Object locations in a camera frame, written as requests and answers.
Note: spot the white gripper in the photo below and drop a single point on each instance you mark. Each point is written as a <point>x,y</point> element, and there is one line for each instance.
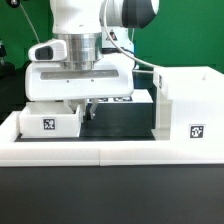
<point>47,79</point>

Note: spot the white drawer tray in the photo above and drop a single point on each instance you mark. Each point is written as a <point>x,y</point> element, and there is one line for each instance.
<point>50,120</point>

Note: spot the white drawer cabinet box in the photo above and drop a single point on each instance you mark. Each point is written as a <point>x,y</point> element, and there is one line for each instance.
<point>189,104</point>

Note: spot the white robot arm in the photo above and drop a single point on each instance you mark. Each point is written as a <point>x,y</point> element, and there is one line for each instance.
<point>89,56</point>

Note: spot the fiducial marker sheet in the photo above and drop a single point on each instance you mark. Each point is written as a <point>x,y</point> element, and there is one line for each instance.
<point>138,96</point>

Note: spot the black stand at left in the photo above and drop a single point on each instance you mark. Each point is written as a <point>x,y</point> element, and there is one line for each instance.
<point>6,68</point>

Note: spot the white U-shaped frame fence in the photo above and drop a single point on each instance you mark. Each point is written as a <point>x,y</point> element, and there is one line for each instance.
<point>101,153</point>

